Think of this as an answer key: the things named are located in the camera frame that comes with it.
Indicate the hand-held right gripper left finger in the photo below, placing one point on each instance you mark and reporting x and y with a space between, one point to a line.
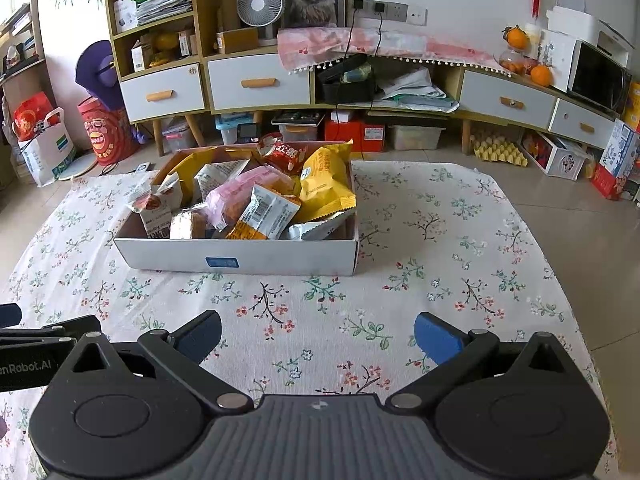
200 335

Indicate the white printed carton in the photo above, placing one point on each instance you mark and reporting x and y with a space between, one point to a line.
555 157

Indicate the black storage bag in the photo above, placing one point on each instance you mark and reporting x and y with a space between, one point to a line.
347 87

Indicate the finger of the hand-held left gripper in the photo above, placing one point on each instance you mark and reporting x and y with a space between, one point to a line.
60 330
10 315

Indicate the orange snack packet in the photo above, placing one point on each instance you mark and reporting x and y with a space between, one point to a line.
260 215

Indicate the white triangular pistachio packet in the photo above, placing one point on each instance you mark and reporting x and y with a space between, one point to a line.
215 177

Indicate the red cardboard box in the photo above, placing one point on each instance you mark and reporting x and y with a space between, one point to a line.
355 137

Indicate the glass jar of oranges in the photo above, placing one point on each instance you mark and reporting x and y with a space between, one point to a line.
515 62

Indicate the silver white snack packet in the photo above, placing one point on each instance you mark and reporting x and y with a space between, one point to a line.
315 230

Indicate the orange fruit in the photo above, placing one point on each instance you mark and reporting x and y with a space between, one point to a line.
541 75
516 37

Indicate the pink lined cardboard box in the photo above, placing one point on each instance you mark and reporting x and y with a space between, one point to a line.
250 260

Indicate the wooden bookshelf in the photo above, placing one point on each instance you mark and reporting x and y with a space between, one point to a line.
22 60

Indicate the red white snack packet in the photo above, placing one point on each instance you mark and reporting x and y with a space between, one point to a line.
282 155

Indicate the red printed lantern bag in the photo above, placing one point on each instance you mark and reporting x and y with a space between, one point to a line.
107 132

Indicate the white paper shopping bag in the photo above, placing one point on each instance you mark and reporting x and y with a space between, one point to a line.
45 155

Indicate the brown cardboard box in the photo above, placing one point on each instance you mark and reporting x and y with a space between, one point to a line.
237 41

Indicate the clear bin with blue lid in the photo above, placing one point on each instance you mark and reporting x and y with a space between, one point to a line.
237 130

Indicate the long low wooden cabinet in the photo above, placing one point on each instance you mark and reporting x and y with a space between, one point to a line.
450 85

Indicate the white microwave oven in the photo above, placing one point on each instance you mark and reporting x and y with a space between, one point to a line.
600 77

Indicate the white appliance box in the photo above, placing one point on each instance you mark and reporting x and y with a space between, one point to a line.
575 22

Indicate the floral tablecloth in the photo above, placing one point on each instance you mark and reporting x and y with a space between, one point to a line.
425 260

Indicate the clear brown biscuit packet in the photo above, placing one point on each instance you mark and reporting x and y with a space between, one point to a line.
187 225

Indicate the pile of papers and bags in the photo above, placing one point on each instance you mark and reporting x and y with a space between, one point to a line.
415 90

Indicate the stack of papers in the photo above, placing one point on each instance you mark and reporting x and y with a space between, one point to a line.
165 5

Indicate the small white desk fan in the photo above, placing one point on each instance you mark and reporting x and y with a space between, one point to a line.
260 5

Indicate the yellow packet with blue label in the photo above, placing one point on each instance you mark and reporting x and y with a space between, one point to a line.
325 185

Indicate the clear storage bin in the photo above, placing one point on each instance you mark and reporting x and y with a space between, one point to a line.
415 138

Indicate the blue white milk carton box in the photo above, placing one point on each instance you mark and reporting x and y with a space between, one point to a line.
622 150

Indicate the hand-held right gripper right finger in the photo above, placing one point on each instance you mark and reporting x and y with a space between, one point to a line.
440 337

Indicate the white pecan snack packet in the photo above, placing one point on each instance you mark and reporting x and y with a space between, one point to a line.
155 205

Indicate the red gift bag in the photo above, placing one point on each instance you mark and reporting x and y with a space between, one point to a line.
32 117

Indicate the pink floral cloth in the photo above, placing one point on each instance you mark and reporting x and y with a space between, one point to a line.
400 45

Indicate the yellow egg tray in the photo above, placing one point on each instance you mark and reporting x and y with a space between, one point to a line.
500 149

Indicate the plain yellow snack packet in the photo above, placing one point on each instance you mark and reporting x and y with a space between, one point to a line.
187 170

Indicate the white round stand base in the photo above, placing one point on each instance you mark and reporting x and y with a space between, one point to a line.
77 166

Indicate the pink snack packet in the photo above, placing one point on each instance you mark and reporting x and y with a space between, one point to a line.
235 195

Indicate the tall wooden shelf cabinet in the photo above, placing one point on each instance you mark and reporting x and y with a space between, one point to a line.
197 10

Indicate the wall power socket strip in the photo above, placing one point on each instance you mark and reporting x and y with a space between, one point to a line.
395 11

